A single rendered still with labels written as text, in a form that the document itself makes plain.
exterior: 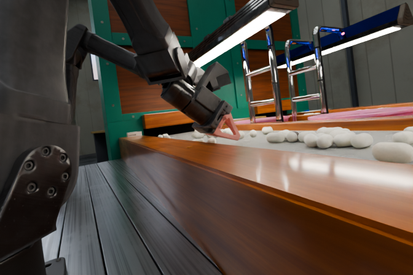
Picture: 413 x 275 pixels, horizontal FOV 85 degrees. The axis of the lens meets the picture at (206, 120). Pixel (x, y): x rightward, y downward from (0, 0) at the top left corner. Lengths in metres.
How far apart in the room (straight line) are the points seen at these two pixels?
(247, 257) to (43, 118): 0.18
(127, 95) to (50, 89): 0.98
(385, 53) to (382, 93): 0.38
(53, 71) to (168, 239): 0.22
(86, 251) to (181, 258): 0.12
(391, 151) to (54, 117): 0.31
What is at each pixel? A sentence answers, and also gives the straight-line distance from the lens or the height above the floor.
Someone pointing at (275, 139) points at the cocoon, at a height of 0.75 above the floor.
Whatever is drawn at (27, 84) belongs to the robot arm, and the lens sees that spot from 0.20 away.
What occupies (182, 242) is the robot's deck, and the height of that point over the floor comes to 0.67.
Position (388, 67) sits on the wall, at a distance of 2.81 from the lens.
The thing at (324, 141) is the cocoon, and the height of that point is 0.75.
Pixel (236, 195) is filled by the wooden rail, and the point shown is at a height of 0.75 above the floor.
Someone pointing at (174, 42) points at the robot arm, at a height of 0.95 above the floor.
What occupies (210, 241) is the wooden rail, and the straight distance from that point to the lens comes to 0.25.
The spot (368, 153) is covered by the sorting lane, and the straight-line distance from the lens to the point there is 0.35.
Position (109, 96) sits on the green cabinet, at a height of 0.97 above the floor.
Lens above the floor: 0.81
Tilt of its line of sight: 1 degrees down
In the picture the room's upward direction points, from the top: 7 degrees counter-clockwise
